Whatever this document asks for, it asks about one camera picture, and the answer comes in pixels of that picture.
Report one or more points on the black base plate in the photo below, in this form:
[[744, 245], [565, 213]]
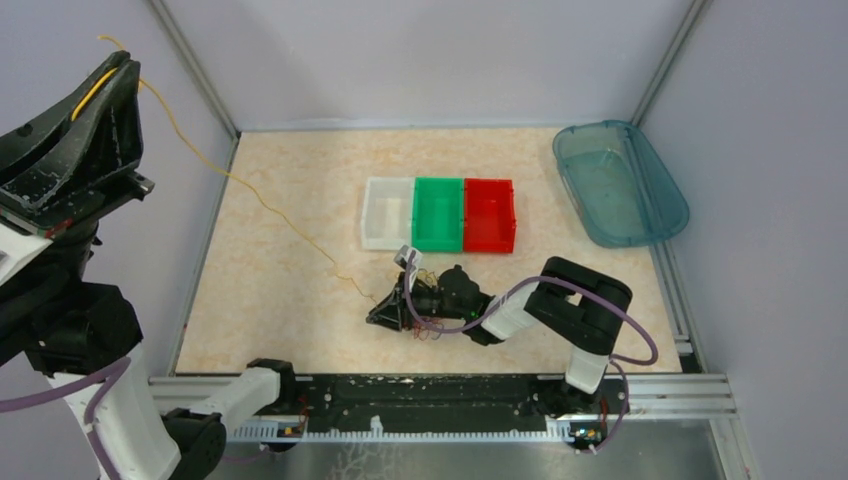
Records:
[[441, 404]]

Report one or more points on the white plastic bin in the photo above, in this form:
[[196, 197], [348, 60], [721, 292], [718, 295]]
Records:
[[386, 219]]

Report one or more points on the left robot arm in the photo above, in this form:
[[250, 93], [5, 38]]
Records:
[[62, 172]]

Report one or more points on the teal transparent tub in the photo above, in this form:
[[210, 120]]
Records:
[[621, 189]]

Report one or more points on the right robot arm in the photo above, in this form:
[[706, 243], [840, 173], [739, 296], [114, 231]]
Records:
[[584, 307]]

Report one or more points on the green plastic bin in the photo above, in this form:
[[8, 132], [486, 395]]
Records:
[[438, 214]]

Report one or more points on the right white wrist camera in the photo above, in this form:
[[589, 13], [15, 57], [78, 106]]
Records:
[[408, 259]]

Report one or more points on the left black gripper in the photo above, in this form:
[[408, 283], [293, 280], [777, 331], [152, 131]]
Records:
[[98, 170]]

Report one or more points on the red plastic bin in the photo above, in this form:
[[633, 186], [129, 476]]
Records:
[[489, 216]]

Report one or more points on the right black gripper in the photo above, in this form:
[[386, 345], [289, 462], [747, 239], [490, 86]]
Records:
[[390, 315]]

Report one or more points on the aluminium frame rail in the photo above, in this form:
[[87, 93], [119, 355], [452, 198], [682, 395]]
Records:
[[649, 396]]

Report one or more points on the white toothed cable duct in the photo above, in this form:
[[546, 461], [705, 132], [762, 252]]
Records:
[[270, 432]]

